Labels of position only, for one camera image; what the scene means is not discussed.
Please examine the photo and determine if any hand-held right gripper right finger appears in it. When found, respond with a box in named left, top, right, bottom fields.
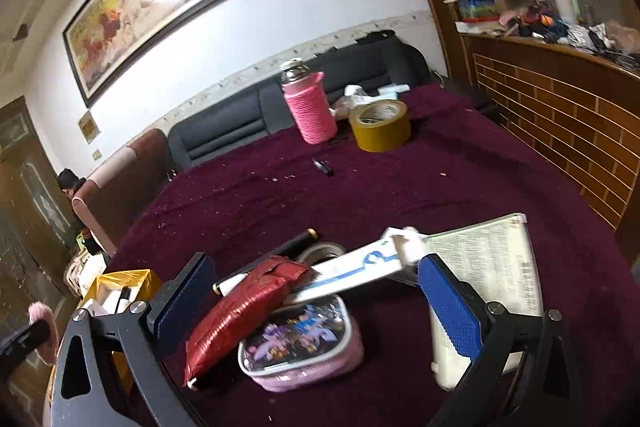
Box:
left=417, top=253, right=583, bottom=427

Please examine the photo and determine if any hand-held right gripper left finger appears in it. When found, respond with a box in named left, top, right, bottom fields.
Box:
left=50, top=252, right=216, bottom=427

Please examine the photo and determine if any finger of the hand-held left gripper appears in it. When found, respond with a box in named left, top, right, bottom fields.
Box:
left=0, top=321, right=52, bottom=375

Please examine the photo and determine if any red foil snack packet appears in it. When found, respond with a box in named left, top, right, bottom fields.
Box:
left=184, top=255, right=310, bottom=390

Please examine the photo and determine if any gold box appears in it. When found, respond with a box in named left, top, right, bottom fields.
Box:
left=77, top=268, right=163, bottom=398

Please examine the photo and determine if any printed paper leaflet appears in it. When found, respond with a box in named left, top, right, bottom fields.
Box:
left=425, top=213, right=545, bottom=390

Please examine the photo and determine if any white and blue carton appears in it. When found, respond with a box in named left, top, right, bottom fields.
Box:
left=290, top=227, right=431, bottom=305

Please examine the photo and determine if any pink clear cartoon pouch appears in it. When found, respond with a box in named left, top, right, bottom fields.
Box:
left=237, top=294, right=365, bottom=392

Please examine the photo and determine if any black stick with white handle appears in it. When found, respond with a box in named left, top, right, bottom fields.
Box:
left=214, top=228, right=319, bottom=299

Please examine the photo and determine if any pink fluffy cloth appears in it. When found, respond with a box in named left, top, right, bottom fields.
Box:
left=28, top=302, right=60, bottom=365

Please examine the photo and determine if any clear tape roll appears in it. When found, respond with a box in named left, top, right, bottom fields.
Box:
left=298, top=241, right=347, bottom=265

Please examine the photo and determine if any pink and brown armchair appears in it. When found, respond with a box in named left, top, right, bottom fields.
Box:
left=71, top=128, right=171, bottom=258

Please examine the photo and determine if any wooden door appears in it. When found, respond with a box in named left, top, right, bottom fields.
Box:
left=0, top=97, right=86, bottom=298

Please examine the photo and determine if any dark grey sofa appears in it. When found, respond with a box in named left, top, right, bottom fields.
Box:
left=167, top=38, right=501, bottom=174

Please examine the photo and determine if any yellow tape roll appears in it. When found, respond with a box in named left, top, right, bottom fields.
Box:
left=348, top=99, right=412, bottom=153

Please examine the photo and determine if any pink knit-covered thermos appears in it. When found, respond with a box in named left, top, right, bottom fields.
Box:
left=279, top=59, right=339, bottom=146

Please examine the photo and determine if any white crumpled cloth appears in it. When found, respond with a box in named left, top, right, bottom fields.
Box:
left=330, top=84, right=408, bottom=120

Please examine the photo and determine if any black bag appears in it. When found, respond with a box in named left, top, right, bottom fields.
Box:
left=356, top=29, right=398, bottom=46

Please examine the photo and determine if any pile of mixed clutter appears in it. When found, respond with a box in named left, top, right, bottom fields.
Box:
left=500, top=0, right=640, bottom=68

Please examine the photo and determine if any colourful tissue box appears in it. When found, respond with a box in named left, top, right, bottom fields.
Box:
left=457, top=0, right=500, bottom=22

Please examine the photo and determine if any small wall picture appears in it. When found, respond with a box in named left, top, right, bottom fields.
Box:
left=77, top=110, right=101, bottom=145

